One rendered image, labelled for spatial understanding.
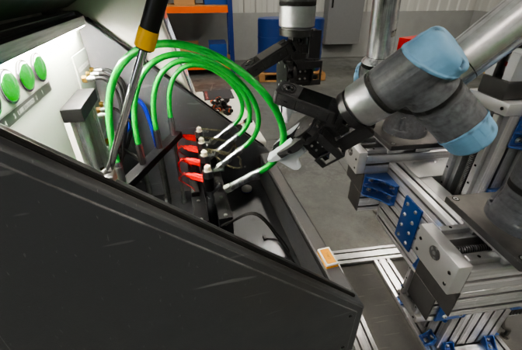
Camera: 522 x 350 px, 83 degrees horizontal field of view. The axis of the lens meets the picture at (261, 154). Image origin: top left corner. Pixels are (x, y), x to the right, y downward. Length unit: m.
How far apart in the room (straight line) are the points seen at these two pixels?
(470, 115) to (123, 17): 0.87
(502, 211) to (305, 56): 0.55
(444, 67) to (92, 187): 0.43
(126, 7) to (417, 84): 0.80
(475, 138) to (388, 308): 1.24
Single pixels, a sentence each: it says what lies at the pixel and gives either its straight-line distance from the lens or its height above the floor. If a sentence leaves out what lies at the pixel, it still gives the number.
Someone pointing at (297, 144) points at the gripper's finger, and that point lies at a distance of 0.52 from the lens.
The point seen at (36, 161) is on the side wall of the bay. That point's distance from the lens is 0.36.
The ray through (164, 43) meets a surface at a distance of 0.58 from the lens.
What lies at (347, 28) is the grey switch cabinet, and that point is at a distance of 7.45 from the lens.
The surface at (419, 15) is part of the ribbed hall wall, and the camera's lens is 8.59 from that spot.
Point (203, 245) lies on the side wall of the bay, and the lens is 0.42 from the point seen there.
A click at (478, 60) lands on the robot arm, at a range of 0.62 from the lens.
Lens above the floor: 1.51
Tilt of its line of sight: 30 degrees down
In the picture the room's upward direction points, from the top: straight up
